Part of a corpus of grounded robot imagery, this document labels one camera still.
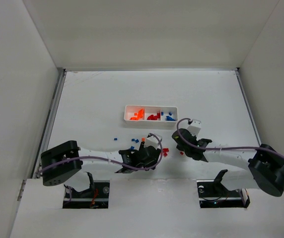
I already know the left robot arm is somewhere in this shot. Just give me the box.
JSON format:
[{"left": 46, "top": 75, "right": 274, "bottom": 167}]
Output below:
[{"left": 38, "top": 134, "right": 163, "bottom": 192}]

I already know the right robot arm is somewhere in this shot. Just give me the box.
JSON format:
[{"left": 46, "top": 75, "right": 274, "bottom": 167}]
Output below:
[{"left": 172, "top": 128, "right": 284, "bottom": 197}]

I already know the red lego pile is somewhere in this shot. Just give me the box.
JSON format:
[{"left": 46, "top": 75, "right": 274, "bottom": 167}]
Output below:
[{"left": 146, "top": 113, "right": 161, "bottom": 120}]

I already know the orange lego pile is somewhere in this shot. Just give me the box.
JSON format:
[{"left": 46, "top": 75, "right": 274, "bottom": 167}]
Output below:
[{"left": 130, "top": 109, "right": 144, "bottom": 120}]

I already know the white three-compartment tray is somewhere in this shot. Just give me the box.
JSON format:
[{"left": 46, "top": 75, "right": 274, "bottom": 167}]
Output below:
[{"left": 124, "top": 105, "right": 178, "bottom": 129}]

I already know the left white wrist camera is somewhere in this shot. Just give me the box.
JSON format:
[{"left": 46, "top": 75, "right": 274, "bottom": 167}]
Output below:
[{"left": 144, "top": 133, "right": 162, "bottom": 148}]

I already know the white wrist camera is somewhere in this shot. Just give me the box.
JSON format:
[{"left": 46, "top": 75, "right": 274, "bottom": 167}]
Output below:
[
  {"left": 144, "top": 133, "right": 162, "bottom": 148},
  {"left": 187, "top": 119, "right": 202, "bottom": 137}
]

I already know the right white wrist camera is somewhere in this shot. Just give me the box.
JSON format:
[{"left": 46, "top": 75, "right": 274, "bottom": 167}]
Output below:
[{"left": 187, "top": 119, "right": 202, "bottom": 137}]

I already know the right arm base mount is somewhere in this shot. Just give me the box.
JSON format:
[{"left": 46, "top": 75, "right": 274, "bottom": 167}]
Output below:
[{"left": 197, "top": 170, "right": 250, "bottom": 209}]

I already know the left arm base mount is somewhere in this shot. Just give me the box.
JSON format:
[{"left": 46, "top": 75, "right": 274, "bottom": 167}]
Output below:
[{"left": 63, "top": 172, "right": 110, "bottom": 209}]

